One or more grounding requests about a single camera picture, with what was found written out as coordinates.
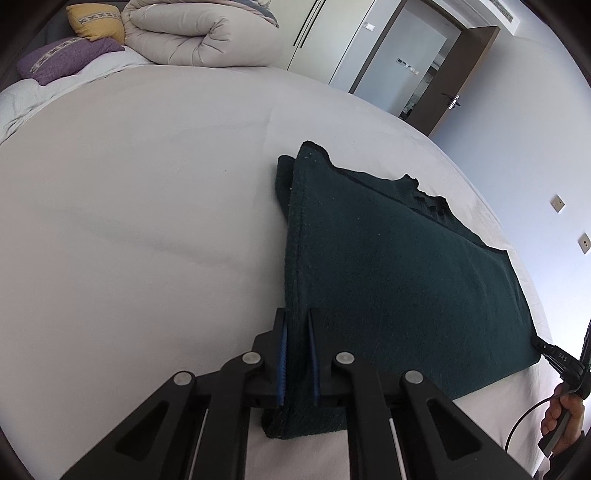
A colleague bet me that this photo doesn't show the person's right hand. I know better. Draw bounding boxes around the person's right hand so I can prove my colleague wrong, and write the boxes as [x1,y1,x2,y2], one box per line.
[540,382,588,445]

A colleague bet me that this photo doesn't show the brown door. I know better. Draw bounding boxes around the brown door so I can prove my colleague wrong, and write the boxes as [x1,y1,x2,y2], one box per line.
[418,25,502,137]

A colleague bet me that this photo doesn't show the white bed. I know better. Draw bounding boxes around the white bed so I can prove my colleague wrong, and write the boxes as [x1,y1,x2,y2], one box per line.
[0,60,555,480]

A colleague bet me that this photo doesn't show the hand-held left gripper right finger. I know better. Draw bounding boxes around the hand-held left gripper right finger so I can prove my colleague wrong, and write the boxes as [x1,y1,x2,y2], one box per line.
[307,307,532,480]

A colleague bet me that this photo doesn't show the yellow patterned pillow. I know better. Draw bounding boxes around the yellow patterned pillow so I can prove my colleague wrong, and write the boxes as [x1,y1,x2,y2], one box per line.
[65,4,126,43]

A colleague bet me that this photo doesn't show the dark green towel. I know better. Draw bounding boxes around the dark green towel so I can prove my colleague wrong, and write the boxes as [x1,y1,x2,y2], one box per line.
[263,141,542,439]

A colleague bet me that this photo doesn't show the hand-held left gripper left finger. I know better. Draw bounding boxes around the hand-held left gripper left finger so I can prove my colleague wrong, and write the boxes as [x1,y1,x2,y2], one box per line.
[60,307,290,480]

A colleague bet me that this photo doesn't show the white wardrobe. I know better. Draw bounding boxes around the white wardrobe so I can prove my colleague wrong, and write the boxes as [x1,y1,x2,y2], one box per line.
[265,0,370,84]

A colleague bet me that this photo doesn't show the purple patterned pillow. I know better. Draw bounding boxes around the purple patterned pillow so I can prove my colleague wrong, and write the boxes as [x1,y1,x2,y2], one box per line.
[17,37,125,86]

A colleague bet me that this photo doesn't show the folded beige duvet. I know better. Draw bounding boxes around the folded beige duvet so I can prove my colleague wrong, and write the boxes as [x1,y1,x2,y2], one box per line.
[121,0,280,68]

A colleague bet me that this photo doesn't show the black cable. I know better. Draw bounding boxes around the black cable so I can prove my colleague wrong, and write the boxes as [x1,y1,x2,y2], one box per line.
[505,392,560,455]

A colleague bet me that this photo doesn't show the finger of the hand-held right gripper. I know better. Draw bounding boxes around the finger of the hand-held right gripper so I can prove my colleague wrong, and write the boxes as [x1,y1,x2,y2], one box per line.
[531,335,587,397]

